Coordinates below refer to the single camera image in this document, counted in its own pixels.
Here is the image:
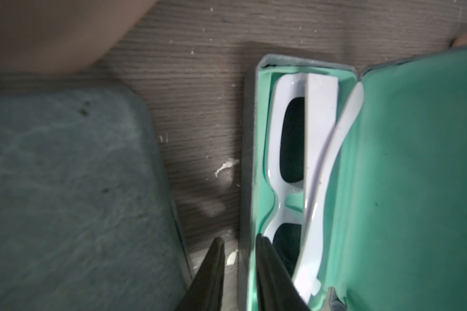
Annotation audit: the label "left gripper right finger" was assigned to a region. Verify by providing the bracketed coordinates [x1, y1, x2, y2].
[255, 234, 309, 311]

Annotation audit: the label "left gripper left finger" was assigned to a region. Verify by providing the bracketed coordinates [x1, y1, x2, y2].
[175, 237, 225, 311]

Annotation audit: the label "grey case white sunglasses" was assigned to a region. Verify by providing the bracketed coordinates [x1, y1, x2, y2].
[237, 46, 467, 310]

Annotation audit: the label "grey case tortoise sunglasses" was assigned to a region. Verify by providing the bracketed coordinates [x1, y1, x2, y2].
[0, 86, 190, 310]

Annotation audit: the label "pink case red glasses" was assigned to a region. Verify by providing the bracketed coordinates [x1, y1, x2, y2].
[0, 0, 156, 74]

